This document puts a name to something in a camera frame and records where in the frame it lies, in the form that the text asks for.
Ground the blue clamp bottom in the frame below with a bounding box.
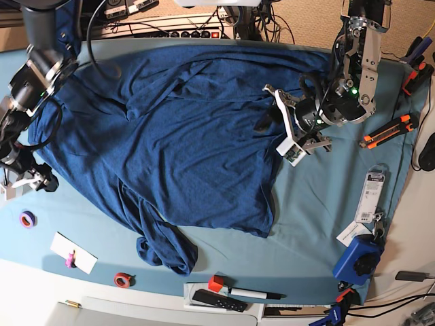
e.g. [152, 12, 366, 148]
[309, 305, 344, 326]

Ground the light blue table cloth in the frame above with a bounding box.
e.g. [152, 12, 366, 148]
[1, 60, 415, 304]

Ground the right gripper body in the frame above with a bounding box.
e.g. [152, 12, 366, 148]
[1, 152, 46, 190]

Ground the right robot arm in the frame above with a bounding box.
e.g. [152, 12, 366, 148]
[1, 1, 82, 199]

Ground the power strip with red switch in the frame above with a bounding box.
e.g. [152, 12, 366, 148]
[91, 8, 238, 39]

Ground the blue box with black knob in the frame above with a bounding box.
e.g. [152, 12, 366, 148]
[332, 235, 385, 286]

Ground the white black marker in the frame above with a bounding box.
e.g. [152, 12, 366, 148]
[228, 287, 283, 300]

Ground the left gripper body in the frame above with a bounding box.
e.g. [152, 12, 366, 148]
[262, 84, 332, 155]

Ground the white card with pink clip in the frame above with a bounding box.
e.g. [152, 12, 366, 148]
[50, 232, 98, 274]

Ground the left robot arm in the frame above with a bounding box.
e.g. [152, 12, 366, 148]
[254, 1, 392, 164]

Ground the black remote control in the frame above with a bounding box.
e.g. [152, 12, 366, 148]
[192, 289, 248, 312]

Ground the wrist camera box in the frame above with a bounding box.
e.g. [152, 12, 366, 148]
[0, 184, 17, 201]
[276, 137, 307, 167]

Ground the red cube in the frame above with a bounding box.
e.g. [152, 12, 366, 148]
[208, 275, 224, 293]

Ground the black computer mouse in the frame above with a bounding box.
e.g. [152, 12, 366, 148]
[417, 133, 435, 172]

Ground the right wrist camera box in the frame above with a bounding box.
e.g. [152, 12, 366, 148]
[0, 184, 17, 201]

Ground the purple tape roll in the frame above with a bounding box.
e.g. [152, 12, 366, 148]
[19, 211, 37, 229]

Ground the orange black utility knife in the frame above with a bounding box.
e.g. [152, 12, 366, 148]
[360, 113, 419, 149]

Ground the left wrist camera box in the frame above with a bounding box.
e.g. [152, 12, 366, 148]
[276, 137, 307, 167]

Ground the blister pack with tool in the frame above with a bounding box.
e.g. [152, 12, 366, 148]
[354, 164, 387, 223]

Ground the blue t-shirt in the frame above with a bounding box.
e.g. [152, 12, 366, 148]
[28, 45, 328, 276]

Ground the orange clamp bottom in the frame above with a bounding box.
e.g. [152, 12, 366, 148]
[335, 288, 355, 303]

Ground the black small device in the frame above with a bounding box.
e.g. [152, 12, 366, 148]
[395, 270, 427, 282]

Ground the orange black clamp right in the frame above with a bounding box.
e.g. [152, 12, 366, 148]
[402, 62, 434, 96]

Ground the red tape roll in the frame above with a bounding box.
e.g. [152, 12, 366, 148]
[114, 272, 134, 289]

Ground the white paper card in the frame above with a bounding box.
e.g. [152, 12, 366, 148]
[336, 221, 372, 247]

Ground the blue black clamp top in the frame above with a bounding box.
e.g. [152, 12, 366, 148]
[399, 36, 432, 65]

